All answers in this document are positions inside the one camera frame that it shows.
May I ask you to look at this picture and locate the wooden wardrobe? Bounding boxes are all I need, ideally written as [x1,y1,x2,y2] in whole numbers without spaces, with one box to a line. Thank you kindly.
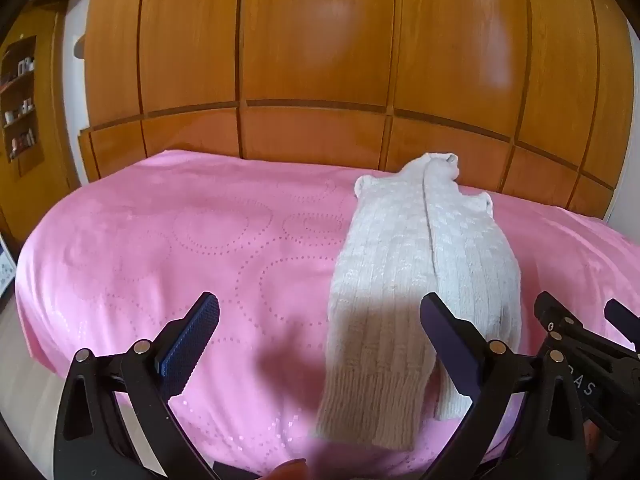
[77,0,623,221]

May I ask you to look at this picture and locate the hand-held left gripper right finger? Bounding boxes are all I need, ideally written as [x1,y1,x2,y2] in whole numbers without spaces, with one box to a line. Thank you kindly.
[419,292,587,480]

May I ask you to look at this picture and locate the group of small bottles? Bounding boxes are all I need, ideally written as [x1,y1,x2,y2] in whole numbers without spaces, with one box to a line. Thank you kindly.
[2,57,37,156]

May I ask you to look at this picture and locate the wooden shelf unit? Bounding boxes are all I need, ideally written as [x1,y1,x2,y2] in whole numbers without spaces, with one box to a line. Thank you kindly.
[0,35,47,178]

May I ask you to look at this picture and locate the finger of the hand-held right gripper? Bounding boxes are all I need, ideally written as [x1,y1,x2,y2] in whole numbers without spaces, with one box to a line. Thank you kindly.
[604,298,640,346]
[533,291,626,361]

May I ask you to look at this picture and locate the pink blanket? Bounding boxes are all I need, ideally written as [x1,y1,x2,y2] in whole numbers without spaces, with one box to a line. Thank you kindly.
[15,149,640,478]

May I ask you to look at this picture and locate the person's right hand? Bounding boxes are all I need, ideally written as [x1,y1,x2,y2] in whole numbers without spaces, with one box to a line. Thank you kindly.
[584,419,603,467]

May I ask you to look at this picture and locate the person's left hand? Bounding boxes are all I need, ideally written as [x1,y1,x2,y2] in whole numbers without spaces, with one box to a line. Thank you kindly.
[271,457,310,480]

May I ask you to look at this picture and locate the white and blue box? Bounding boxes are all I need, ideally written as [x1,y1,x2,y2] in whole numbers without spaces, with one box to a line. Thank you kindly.
[0,240,17,307]

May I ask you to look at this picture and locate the white knit sweater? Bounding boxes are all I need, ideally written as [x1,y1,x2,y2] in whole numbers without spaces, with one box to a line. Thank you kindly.
[314,152,522,451]

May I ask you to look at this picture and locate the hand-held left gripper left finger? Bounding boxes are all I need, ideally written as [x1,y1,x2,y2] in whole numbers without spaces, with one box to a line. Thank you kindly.
[54,291,221,480]

